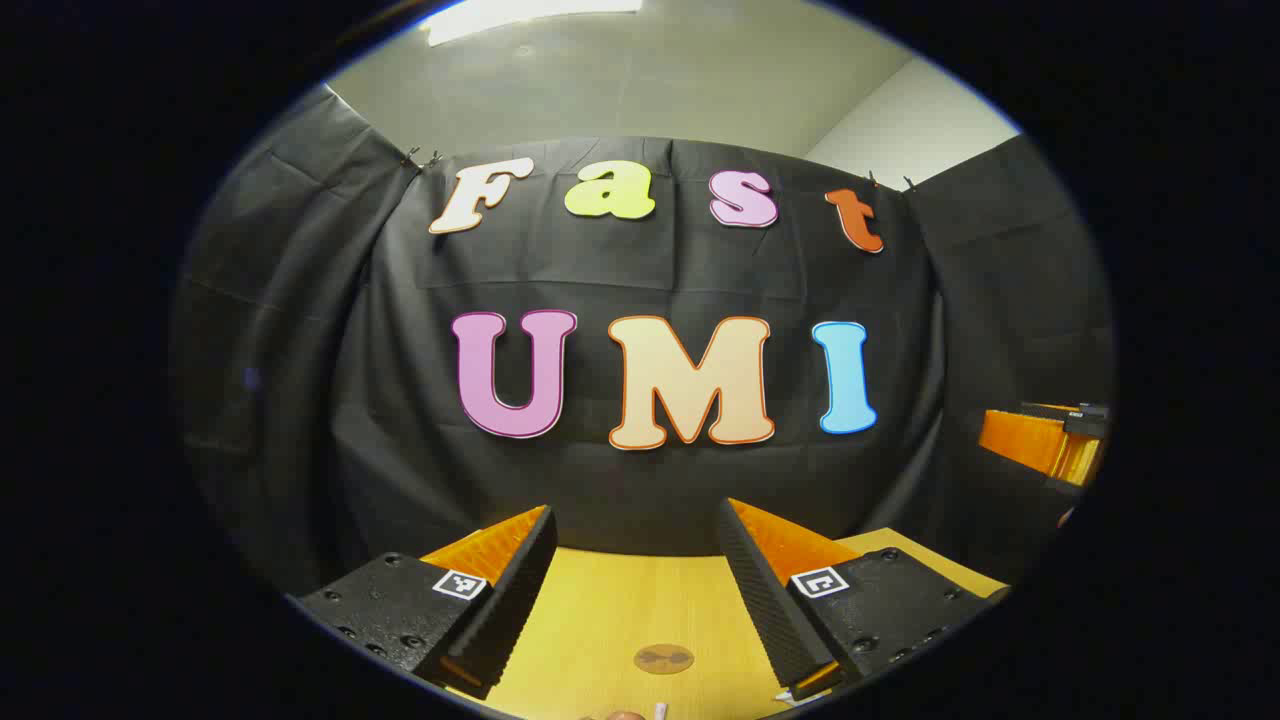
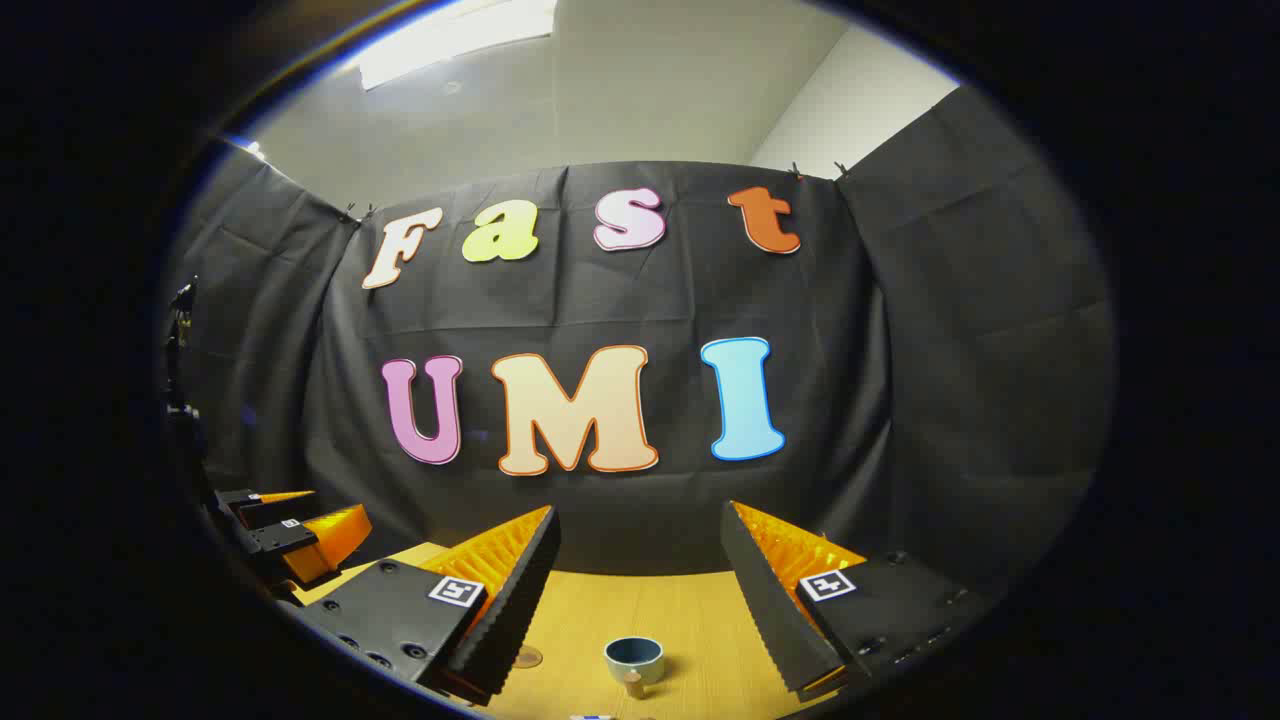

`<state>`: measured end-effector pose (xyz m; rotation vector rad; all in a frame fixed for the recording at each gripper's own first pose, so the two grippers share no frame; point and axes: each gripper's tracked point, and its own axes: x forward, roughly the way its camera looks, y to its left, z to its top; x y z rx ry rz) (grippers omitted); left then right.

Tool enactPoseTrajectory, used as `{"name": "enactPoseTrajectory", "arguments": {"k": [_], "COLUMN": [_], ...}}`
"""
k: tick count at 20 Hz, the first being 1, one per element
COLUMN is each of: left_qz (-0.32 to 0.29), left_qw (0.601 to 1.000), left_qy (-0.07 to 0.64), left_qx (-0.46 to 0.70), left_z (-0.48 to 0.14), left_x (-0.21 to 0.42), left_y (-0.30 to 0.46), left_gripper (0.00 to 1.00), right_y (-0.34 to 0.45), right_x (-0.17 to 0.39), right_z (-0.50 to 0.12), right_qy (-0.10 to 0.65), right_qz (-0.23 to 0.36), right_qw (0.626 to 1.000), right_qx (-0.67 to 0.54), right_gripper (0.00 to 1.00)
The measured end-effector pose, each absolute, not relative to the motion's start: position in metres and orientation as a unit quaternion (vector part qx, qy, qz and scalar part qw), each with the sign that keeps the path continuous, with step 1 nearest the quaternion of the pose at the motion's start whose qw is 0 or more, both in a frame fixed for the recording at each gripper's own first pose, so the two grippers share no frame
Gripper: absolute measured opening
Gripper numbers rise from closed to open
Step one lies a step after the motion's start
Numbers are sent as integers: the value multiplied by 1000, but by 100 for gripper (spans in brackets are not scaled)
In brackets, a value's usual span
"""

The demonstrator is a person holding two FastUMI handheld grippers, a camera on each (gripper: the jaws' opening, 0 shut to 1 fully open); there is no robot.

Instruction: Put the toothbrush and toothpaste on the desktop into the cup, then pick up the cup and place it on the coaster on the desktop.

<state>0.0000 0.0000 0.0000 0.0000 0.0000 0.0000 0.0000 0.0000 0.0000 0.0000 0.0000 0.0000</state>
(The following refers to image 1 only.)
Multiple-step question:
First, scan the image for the ceiling light panel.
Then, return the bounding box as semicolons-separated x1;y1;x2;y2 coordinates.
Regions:
425;0;643;47

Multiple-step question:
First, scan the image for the round brown cork coaster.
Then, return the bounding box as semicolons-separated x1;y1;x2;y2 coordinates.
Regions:
633;643;695;675

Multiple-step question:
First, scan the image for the wooden desktop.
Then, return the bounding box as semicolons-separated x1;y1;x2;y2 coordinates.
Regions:
420;528;1007;720

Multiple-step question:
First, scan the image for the black backdrop cloth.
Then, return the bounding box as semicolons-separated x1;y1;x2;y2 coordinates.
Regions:
172;85;1116;601

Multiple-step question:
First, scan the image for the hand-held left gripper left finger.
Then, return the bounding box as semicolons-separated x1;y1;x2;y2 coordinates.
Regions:
288;503;559;701

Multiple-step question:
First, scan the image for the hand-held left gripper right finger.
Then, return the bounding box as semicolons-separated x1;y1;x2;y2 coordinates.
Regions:
714;497;1011;703

